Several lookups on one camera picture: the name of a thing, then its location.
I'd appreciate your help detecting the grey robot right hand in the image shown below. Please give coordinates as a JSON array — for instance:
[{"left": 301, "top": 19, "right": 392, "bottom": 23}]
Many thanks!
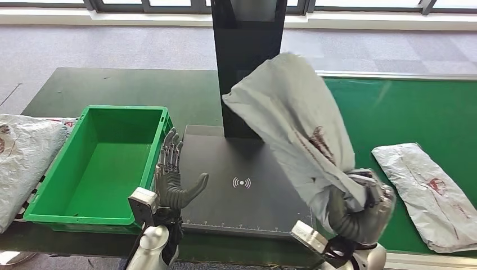
[{"left": 327, "top": 169, "right": 396, "bottom": 245}]

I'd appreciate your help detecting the flat parcel bag red print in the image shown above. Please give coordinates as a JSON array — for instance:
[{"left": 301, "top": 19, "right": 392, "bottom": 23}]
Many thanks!
[{"left": 44, "top": 117, "right": 79, "bottom": 129}]

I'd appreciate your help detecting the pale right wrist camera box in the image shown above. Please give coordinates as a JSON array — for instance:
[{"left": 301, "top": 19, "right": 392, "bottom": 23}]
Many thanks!
[{"left": 290, "top": 220, "right": 330, "bottom": 255}]

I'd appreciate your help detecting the green conveyor belt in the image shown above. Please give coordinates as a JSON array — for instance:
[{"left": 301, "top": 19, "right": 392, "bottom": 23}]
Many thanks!
[{"left": 317, "top": 76, "right": 477, "bottom": 258}]

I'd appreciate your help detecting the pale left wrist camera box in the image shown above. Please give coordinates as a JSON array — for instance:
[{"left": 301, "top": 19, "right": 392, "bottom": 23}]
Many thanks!
[{"left": 128, "top": 187, "right": 160, "bottom": 227}]

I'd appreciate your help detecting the pale round base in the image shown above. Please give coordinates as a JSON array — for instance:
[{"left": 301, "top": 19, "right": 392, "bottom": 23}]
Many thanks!
[{"left": 0, "top": 251, "right": 38, "bottom": 266}]

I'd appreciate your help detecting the large grey parcel bag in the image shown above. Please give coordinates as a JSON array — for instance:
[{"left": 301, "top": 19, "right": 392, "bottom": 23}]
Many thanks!
[{"left": 0, "top": 114, "right": 70, "bottom": 235}]

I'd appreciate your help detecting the dark window frame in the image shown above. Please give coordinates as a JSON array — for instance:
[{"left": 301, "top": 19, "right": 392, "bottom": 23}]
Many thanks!
[{"left": 0, "top": 0, "right": 477, "bottom": 16}]

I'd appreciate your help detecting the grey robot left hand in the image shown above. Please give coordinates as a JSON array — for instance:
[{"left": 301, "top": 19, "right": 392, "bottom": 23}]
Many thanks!
[{"left": 154, "top": 128, "right": 209, "bottom": 209}]

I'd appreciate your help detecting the silver conveyor frame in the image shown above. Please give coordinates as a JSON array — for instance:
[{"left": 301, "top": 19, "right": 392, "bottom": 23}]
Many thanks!
[{"left": 314, "top": 70, "right": 477, "bottom": 270}]

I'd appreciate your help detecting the dark green table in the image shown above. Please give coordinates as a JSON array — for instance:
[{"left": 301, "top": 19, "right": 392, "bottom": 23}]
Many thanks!
[{"left": 0, "top": 67, "right": 322, "bottom": 267}]

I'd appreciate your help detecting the black inbound scanning machine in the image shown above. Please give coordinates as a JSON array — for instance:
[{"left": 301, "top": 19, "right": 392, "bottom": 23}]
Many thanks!
[{"left": 181, "top": 0, "right": 317, "bottom": 239}]

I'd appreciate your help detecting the grey parcel bag red print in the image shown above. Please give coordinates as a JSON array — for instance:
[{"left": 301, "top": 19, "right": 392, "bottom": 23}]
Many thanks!
[{"left": 372, "top": 142, "right": 477, "bottom": 254}]

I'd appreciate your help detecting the green plastic crate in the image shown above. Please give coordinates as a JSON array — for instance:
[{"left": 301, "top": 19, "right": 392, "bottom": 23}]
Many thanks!
[{"left": 23, "top": 105, "right": 174, "bottom": 235}]

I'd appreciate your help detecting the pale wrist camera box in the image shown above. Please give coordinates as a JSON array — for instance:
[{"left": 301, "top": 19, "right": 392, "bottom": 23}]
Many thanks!
[
  {"left": 290, "top": 220, "right": 330, "bottom": 255},
  {"left": 128, "top": 187, "right": 160, "bottom": 227}
]

